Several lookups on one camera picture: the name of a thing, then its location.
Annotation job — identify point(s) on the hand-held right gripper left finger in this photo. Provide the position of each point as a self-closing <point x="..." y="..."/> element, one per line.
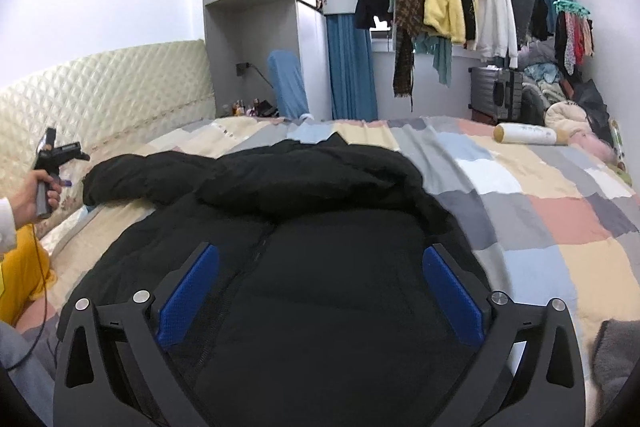
<point x="187" y="297"/>

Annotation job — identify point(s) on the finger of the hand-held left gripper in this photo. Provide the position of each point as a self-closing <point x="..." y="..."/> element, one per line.
<point x="65" y="182"/>
<point x="70" y="152"/>

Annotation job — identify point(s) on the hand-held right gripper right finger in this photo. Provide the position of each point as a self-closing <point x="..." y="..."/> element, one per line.
<point x="452" y="297"/>

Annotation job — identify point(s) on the black puffer jacket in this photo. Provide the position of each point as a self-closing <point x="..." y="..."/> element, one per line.
<point x="320" y="257"/>

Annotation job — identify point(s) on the person's left forearm white sleeve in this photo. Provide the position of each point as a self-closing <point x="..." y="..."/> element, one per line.
<point x="5" y="224"/>

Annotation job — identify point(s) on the pile of clothes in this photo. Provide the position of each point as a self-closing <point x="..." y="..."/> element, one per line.
<point x="570" y="92"/>

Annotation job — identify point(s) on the person's left hand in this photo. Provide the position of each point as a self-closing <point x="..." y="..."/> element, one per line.
<point x="27" y="202"/>

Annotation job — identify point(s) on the cream quilted headboard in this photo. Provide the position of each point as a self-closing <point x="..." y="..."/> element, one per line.
<point x="100" y="97"/>

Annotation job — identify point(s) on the yellow cloth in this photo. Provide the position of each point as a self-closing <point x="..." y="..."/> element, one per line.
<point x="22" y="277"/>

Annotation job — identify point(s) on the patchwork quilt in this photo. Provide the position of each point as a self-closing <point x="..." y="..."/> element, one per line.
<point x="540" y="217"/>

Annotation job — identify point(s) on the person's leg grey pants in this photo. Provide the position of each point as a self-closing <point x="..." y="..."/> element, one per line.
<point x="25" y="367"/>

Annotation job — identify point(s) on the grey fluffy cloth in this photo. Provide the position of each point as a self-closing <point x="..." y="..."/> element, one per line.
<point x="615" y="362"/>

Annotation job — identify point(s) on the cream cylinder pillow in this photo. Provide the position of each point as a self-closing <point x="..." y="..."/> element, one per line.
<point x="525" y="134"/>

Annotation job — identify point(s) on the small bottles on nightstand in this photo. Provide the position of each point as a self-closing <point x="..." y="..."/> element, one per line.
<point x="250" y="108"/>

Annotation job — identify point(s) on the grey suitcase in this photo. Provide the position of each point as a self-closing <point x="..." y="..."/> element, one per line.
<point x="495" y="94"/>

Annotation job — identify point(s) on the grey wardrobe cabinet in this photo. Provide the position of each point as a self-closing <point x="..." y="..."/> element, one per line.
<point x="260" y="17"/>

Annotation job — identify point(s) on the teal hanging scarf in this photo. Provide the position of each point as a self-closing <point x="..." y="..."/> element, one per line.
<point x="440" y="57"/>

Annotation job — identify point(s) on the blue curtain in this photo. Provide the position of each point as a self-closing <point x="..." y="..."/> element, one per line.
<point x="350" y="67"/>

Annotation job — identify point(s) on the brown plaid shirt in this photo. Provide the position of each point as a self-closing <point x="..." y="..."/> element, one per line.
<point x="405" y="17"/>

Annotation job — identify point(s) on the white hoodie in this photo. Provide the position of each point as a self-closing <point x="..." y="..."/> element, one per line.
<point x="495" y="12"/>

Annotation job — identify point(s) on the wall socket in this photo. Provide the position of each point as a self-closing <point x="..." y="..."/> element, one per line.
<point x="242" y="69"/>

